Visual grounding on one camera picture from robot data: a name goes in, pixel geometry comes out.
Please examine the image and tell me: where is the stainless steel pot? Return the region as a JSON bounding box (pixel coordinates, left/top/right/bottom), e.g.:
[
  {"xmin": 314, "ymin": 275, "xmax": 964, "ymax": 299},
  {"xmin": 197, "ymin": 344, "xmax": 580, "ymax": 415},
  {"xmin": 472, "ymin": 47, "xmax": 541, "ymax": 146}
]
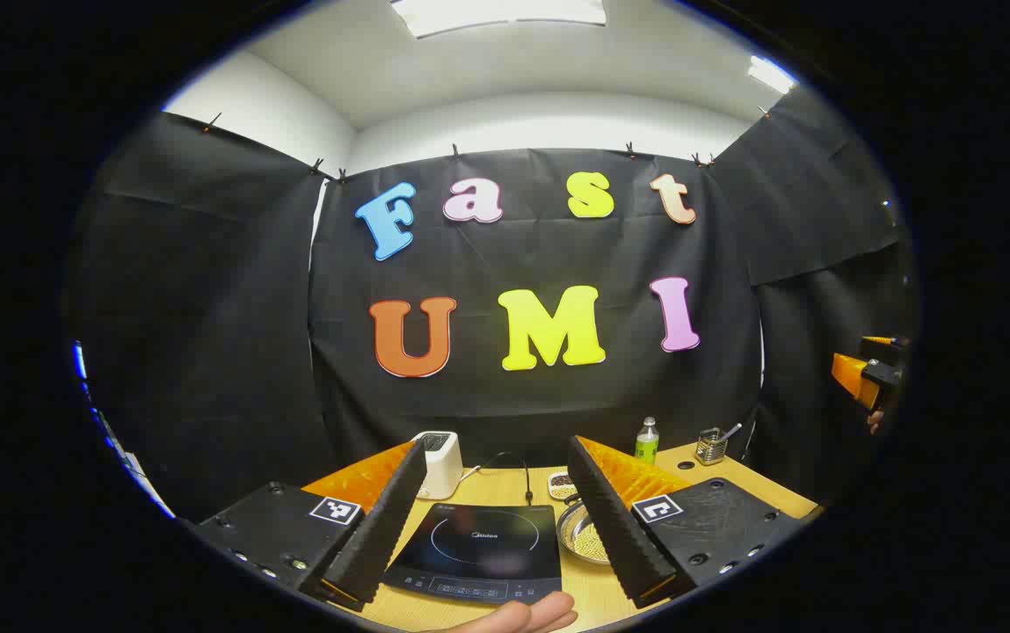
[{"xmin": 556, "ymin": 498, "xmax": 620, "ymax": 566}]

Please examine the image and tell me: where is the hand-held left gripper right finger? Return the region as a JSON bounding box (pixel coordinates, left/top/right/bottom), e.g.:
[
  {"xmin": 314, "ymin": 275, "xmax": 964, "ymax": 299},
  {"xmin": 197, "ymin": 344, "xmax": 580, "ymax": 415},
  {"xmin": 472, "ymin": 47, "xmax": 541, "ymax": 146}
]
[{"xmin": 566, "ymin": 435, "xmax": 811, "ymax": 610}]

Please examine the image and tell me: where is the black induction cooktop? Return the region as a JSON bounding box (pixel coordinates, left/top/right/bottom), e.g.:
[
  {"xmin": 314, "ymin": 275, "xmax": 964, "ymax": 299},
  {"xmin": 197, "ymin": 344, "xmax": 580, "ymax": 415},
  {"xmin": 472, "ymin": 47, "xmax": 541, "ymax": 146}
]
[{"xmin": 381, "ymin": 501, "xmax": 563, "ymax": 606}]

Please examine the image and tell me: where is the black power cable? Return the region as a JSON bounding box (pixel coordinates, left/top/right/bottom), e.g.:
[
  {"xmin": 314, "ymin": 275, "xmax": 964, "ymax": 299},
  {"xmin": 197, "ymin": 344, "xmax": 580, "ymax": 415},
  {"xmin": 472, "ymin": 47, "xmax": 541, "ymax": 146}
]
[{"xmin": 480, "ymin": 451, "xmax": 534, "ymax": 507}]

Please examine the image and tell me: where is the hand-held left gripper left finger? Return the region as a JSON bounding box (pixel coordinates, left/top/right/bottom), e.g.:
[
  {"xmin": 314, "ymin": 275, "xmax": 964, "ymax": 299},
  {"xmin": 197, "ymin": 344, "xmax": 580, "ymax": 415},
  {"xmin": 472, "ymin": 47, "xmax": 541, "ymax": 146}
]
[{"xmin": 191, "ymin": 438, "xmax": 429, "ymax": 614}]

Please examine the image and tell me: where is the white toaster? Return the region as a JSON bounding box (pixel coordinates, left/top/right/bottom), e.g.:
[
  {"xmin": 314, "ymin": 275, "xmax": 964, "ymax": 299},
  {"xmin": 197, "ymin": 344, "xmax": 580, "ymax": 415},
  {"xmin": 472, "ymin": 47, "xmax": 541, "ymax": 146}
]
[{"xmin": 411, "ymin": 430, "xmax": 464, "ymax": 500}]

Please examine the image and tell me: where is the ceiling light panel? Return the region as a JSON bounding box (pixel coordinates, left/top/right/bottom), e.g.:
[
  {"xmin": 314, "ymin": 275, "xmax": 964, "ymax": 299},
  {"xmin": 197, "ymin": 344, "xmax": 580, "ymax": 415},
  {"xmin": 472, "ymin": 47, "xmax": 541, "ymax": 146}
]
[{"xmin": 748, "ymin": 55, "xmax": 797, "ymax": 95}]

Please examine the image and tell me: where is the pile of yellow soybeans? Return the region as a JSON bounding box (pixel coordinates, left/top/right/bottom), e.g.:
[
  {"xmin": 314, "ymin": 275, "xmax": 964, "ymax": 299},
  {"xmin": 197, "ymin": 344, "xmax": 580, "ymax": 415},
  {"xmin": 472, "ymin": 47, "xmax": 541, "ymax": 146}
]
[{"xmin": 573, "ymin": 519, "xmax": 613, "ymax": 564}]

